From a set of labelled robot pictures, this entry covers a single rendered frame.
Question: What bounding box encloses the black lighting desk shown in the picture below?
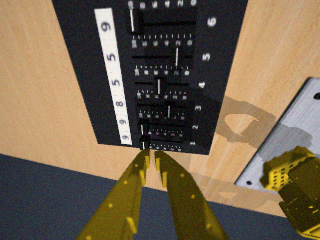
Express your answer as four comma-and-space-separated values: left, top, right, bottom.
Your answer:
51, 0, 248, 155

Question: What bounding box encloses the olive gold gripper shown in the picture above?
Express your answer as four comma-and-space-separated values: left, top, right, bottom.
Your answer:
75, 149, 230, 240

